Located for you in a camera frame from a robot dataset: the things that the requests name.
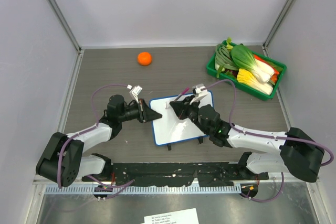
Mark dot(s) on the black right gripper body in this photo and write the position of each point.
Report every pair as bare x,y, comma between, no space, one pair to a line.
192,111

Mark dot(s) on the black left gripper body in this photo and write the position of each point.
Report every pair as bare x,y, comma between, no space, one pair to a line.
140,116

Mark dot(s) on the white magenta marker pen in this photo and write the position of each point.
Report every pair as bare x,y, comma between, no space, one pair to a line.
181,94

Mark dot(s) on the blue framed whiteboard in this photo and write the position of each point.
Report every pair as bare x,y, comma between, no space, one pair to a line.
169,129

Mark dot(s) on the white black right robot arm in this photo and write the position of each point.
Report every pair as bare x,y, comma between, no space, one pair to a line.
291,152

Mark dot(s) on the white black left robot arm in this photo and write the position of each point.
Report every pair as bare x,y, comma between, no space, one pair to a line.
62,160

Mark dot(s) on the green plastic basket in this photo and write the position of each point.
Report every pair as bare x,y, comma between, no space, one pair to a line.
231,75

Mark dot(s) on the orange tangerine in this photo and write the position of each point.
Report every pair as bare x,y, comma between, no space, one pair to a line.
144,58

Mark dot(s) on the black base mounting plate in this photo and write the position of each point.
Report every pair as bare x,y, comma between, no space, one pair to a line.
208,174

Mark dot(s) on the green long beans bundle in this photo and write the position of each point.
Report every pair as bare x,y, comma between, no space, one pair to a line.
223,60

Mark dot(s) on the yellow white napa cabbage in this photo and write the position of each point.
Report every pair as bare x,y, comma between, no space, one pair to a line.
247,78

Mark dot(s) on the green bok choy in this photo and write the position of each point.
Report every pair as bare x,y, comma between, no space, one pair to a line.
244,58

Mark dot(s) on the red orange pepper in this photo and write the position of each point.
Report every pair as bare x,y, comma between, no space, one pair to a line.
270,68

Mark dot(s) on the white printed paper sheet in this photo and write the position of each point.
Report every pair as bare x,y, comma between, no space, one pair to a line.
188,216

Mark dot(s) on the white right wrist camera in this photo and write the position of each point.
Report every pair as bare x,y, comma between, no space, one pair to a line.
200,92

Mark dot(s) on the slotted cable duct rail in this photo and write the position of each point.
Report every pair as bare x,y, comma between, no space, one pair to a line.
80,189

